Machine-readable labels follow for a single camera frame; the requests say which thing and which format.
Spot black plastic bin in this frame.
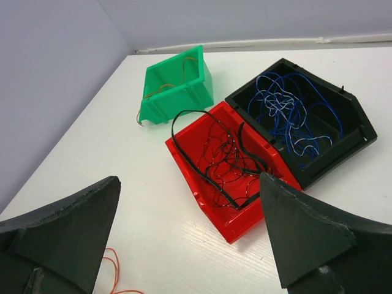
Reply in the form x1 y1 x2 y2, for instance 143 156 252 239
225 58 378 189

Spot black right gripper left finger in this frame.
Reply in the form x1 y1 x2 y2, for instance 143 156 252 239
1 176 121 293

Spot thin black wire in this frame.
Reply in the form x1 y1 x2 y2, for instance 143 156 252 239
197 119 276 209

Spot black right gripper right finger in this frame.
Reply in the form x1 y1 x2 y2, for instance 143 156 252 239
260 172 391 293

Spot green plastic bin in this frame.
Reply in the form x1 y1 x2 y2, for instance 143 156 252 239
137 45 214 124

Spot black ribbon cable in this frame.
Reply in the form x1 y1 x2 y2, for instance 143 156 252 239
171 110 270 211

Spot orange thin wire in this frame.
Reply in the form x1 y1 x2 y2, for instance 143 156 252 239
102 56 200 294

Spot blue thin wire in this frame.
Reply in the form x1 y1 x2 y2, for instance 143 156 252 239
247 72 344 169

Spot red plastic bin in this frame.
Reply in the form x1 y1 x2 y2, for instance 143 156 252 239
166 102 301 244

